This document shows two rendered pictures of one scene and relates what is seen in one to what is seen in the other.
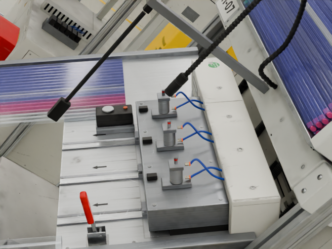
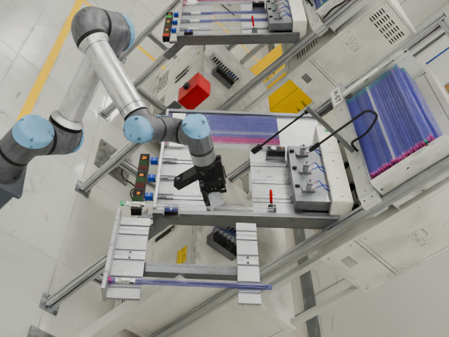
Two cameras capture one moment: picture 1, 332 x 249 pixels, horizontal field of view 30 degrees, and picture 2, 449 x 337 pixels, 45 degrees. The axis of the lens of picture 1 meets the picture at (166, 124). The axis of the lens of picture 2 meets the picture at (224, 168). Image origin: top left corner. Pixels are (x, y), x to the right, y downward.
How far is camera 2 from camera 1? 1.09 m
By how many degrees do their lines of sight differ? 6
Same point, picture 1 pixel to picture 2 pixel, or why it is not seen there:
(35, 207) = not seen: hidden behind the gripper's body
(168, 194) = (305, 194)
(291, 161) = (360, 187)
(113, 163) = (275, 175)
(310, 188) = (367, 200)
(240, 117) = (339, 162)
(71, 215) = (258, 198)
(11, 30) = (206, 85)
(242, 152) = (339, 179)
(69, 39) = (227, 82)
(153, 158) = (297, 176)
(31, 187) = not seen: hidden behind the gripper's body
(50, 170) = not seen: hidden behind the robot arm
